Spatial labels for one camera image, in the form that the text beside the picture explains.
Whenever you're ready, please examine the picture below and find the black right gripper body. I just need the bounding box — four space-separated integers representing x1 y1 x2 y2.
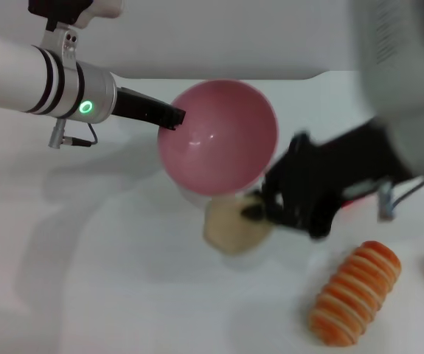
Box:
280 121 416 240

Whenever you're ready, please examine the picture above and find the beige egg yolk pastry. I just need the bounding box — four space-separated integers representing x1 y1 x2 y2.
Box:
203 195 274 256

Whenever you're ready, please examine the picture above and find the right arm connector cable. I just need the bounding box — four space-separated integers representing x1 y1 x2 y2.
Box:
377 176 424 223

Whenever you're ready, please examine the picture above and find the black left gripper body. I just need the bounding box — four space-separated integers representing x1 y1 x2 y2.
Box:
111 86 176 128

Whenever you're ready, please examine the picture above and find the left arm connector cable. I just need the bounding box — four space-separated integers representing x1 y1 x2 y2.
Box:
48 117 99 150

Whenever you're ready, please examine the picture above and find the orange striped bread roll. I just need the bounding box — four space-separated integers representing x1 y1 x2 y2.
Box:
308 240 403 347

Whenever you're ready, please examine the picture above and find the arm connector cable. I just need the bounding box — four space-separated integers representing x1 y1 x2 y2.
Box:
48 117 99 150
377 176 424 223

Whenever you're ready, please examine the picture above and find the pink plastic bowl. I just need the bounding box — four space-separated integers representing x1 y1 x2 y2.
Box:
157 79 279 196

